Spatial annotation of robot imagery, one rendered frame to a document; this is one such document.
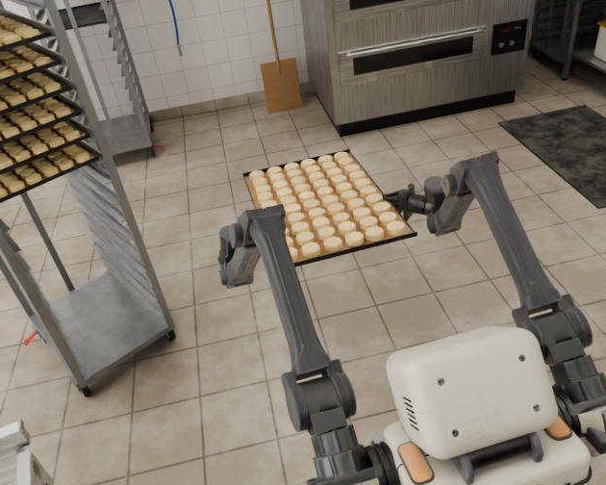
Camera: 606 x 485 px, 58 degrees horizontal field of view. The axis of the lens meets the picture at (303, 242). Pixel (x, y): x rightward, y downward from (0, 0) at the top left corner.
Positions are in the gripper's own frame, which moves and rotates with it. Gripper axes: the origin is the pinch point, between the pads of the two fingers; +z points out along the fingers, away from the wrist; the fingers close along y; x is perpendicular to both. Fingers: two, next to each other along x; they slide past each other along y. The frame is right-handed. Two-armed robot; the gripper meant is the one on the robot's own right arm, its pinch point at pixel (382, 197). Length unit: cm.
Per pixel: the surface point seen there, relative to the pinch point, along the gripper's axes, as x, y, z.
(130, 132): -131, -74, 282
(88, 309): 27, -81, 151
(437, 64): -246, -47, 72
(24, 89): 30, 37, 118
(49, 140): 31, 18, 114
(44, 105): 23, 28, 122
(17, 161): 44, 17, 116
